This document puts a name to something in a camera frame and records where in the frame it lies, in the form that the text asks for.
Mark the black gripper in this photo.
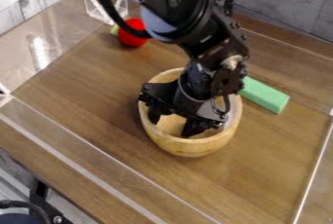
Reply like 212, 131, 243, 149
139, 81, 230, 137

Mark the wooden bowl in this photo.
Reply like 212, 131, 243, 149
137, 68, 242, 158

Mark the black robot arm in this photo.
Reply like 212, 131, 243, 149
135, 0, 250, 137

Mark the red fruit with green stem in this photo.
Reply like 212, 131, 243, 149
111, 18, 148, 48

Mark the green rectangular block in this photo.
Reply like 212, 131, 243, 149
239, 76, 290, 114

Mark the black table clamp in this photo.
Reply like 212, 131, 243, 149
0, 179, 75, 224

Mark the clear acrylic tray wall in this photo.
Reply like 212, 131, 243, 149
0, 0, 333, 224

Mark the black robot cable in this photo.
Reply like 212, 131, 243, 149
81, 0, 151, 39

